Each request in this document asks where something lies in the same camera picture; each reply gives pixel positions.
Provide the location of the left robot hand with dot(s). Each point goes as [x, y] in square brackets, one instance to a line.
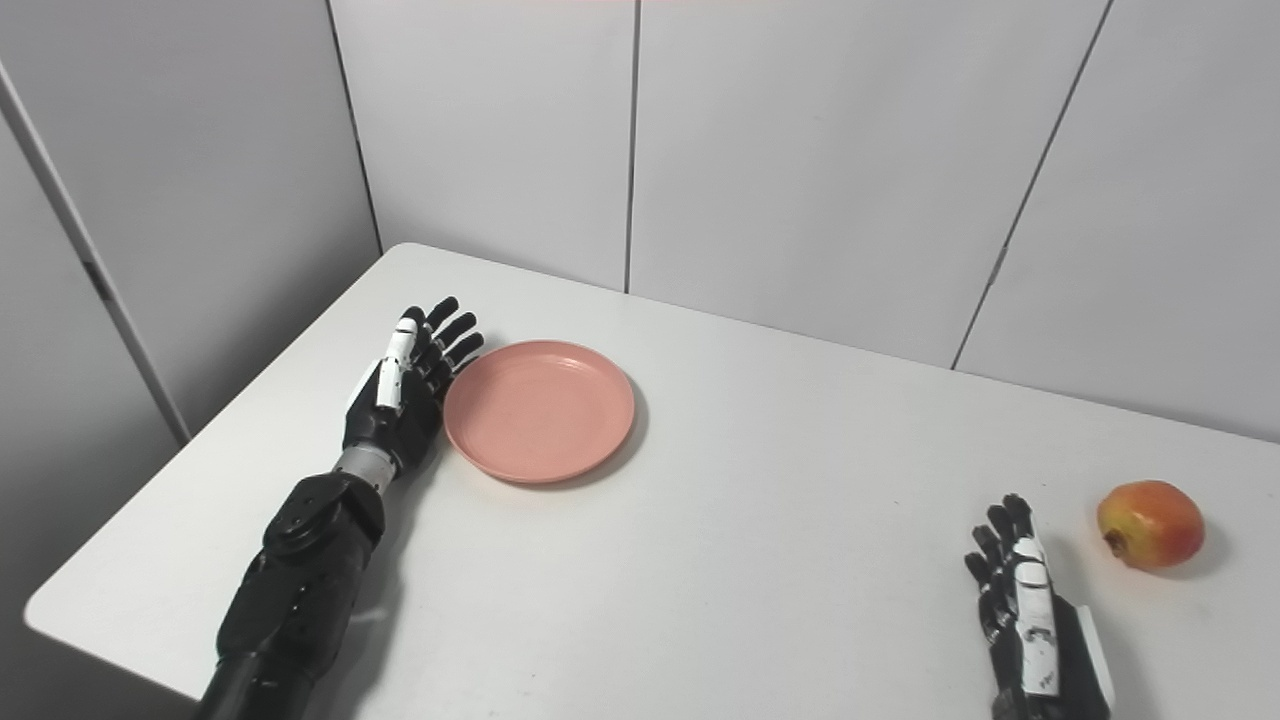
[400, 400]

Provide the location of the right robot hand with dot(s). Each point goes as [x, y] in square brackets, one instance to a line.
[1040, 630]

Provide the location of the pink plate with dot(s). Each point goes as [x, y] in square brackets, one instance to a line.
[539, 411]

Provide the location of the red-yellow apple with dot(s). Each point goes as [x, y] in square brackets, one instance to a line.
[1151, 524]

